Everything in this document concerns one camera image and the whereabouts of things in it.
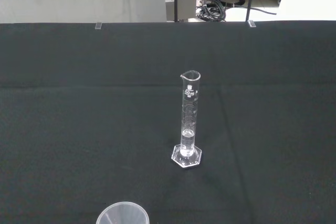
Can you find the black bench cloth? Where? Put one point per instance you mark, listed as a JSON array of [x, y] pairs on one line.
[[78, 103]]

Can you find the clear cloth clip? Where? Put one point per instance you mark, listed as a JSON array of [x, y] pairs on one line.
[[251, 23], [98, 26]]

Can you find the clear plastic funnel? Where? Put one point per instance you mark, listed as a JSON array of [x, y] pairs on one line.
[[120, 213]]

